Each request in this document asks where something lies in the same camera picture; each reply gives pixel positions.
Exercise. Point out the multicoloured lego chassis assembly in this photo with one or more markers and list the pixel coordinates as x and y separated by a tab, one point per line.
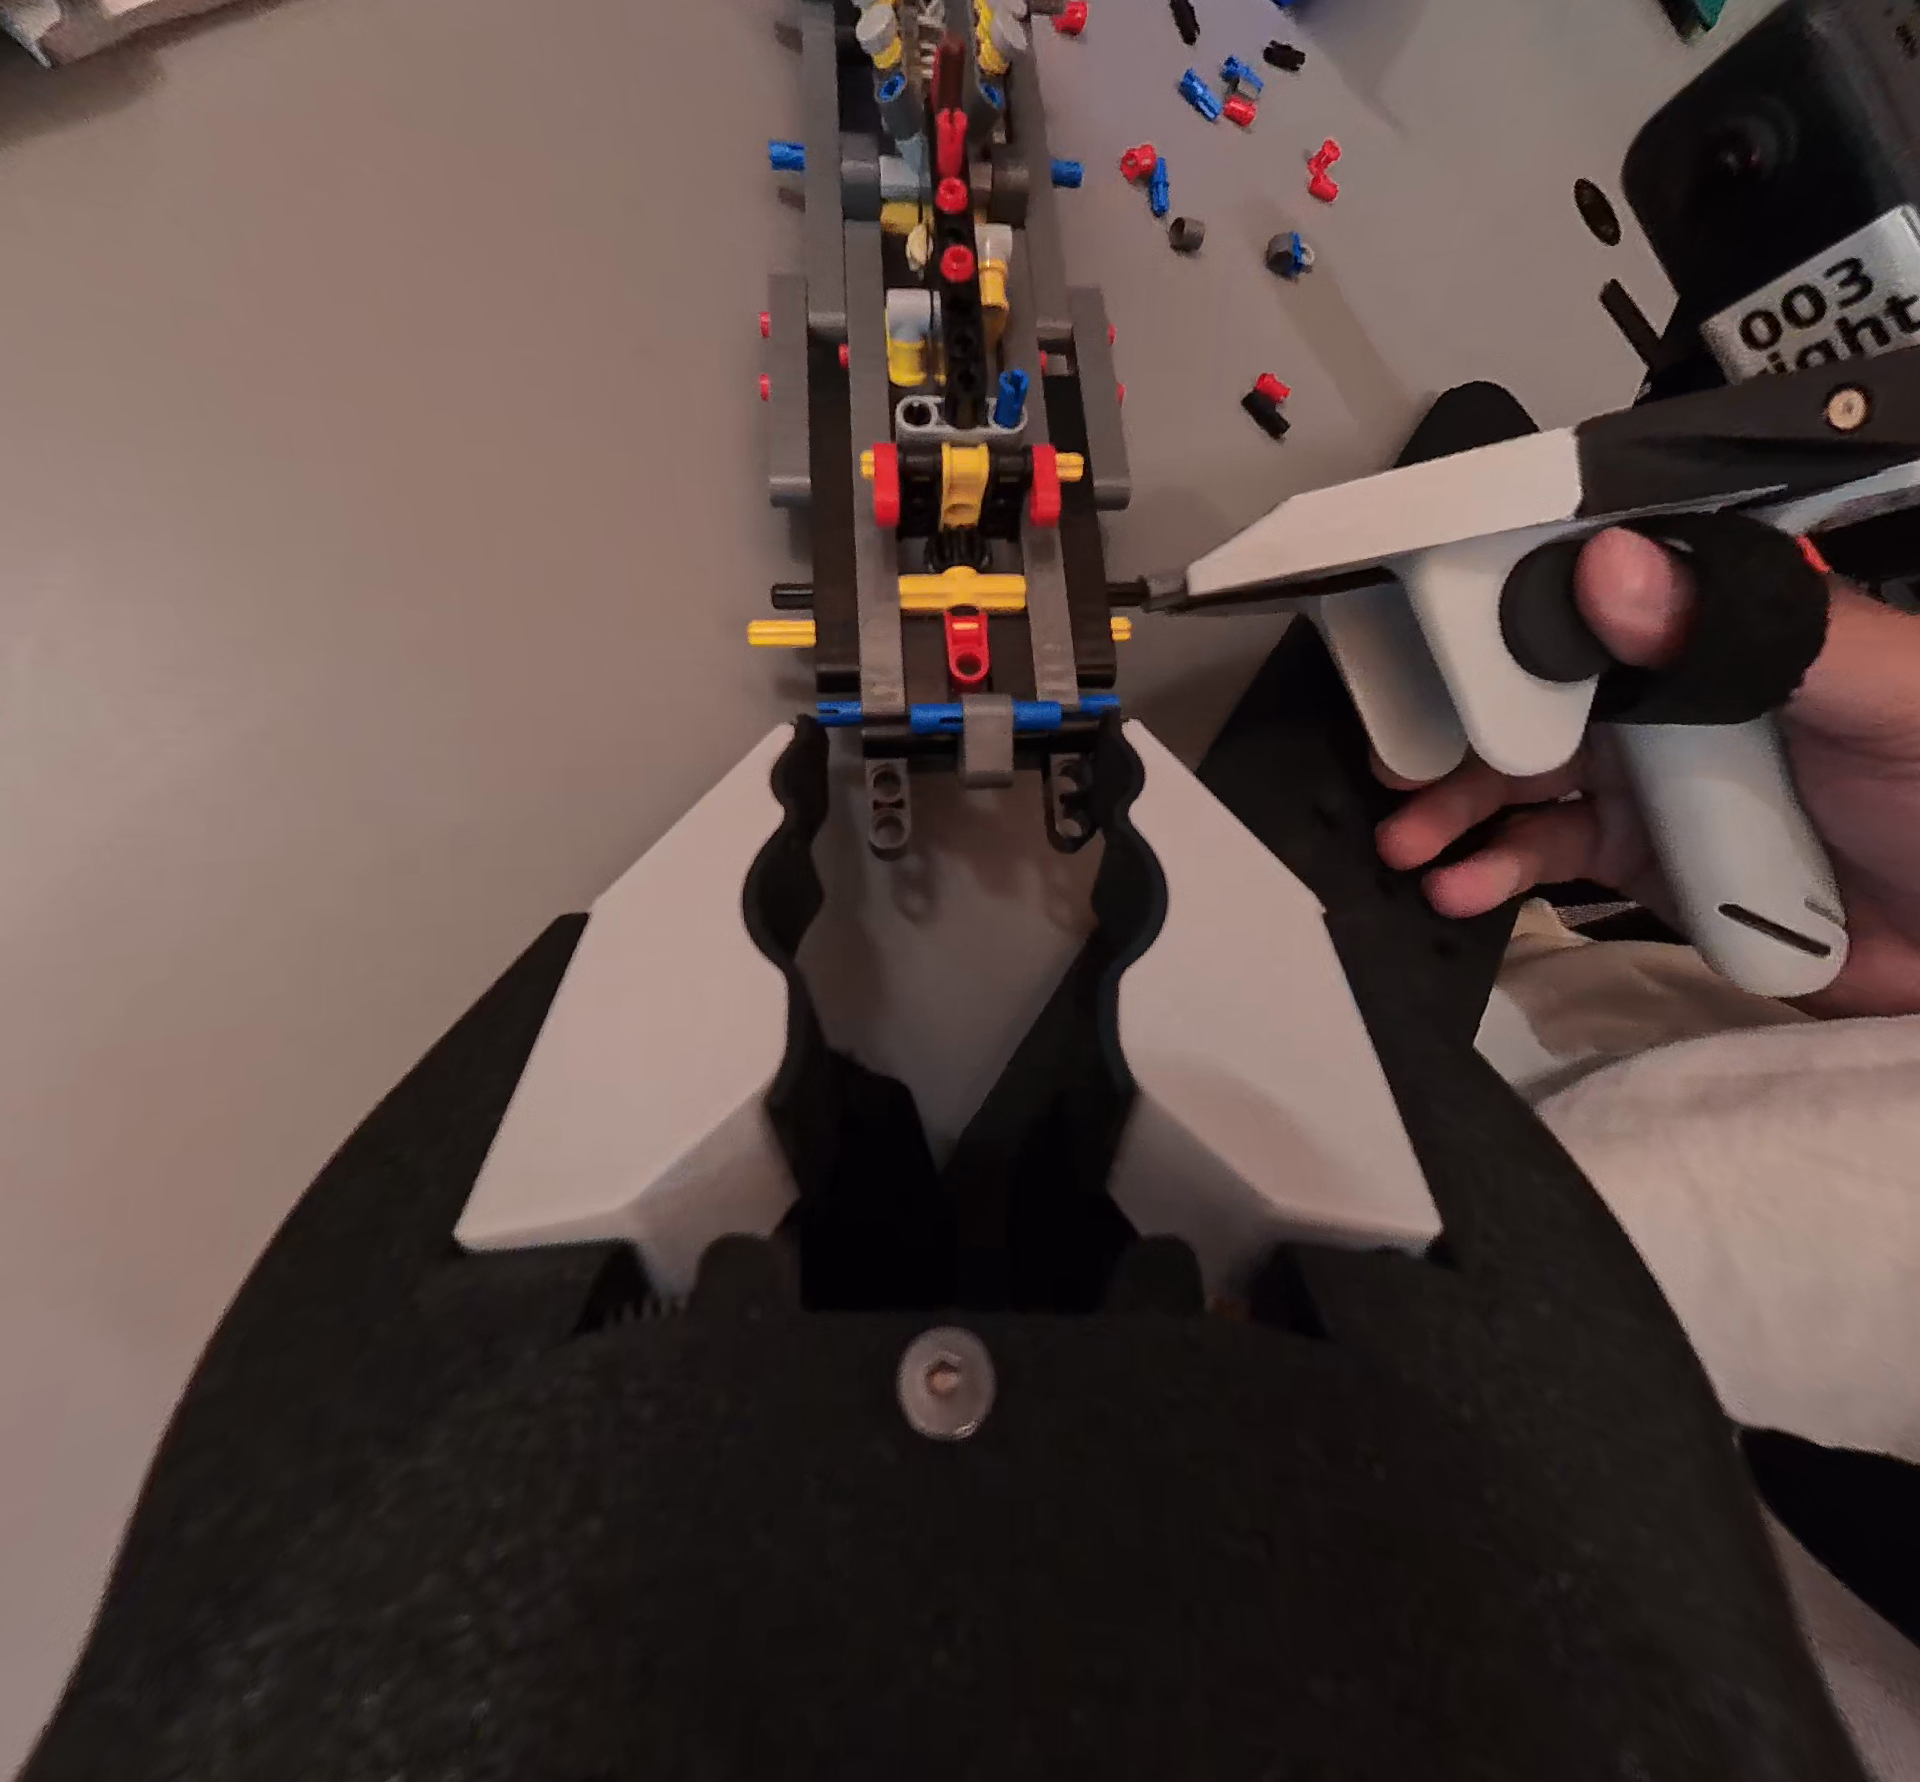
870	642

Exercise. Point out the scattered small lego pins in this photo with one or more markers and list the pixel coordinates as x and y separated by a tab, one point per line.
1192	96

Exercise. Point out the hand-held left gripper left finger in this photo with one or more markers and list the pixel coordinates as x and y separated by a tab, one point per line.
628	1094

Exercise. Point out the person's right hand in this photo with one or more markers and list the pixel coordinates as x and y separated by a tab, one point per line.
1874	793

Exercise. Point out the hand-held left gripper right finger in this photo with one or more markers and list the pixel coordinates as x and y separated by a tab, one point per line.
1276	1094

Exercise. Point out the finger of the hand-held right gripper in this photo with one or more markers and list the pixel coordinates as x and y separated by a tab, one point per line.
1395	509

